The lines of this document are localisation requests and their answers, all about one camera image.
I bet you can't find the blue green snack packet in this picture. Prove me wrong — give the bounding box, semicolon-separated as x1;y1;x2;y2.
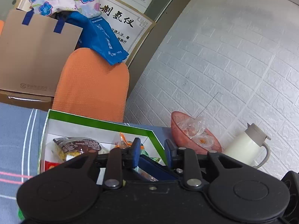
135;155;178;181

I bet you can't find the pink plastic bowl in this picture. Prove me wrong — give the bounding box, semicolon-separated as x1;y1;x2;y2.
171;111;222;155

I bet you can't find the dark chocolate snack packet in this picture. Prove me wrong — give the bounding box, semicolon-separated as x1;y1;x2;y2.
53;137;103;157

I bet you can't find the green cardboard snack box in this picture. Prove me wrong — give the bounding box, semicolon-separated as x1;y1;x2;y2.
38;109;166;173

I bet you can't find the white thermal jug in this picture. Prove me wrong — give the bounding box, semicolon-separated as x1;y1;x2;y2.
223;123;271;169

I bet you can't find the red packet in box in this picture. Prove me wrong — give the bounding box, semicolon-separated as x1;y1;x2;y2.
43;160;60;172

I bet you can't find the right orange chair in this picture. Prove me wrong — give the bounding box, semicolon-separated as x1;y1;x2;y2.
52;48;130;122

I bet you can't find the blue grey tablecloth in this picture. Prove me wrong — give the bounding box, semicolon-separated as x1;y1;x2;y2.
1;103;172;223

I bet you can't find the blue fabric bag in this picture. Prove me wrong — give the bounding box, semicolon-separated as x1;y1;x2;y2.
54;11;129;66

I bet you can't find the white poster with Chinese text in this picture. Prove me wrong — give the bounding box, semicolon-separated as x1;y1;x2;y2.
100;0;156;65

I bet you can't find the brown paper bag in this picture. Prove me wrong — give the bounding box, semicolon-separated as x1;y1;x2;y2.
1;10;82;110

